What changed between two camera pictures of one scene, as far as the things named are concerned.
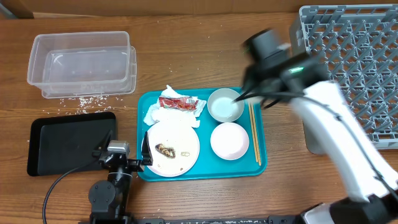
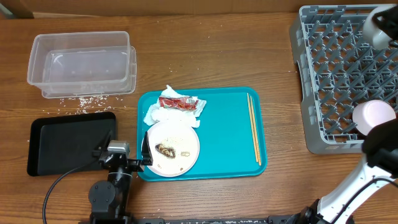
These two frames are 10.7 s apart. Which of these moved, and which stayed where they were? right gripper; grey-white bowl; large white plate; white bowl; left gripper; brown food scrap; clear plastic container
Moved: grey-white bowl; white bowl; right gripper
Stayed: clear plastic container; large white plate; brown food scrap; left gripper
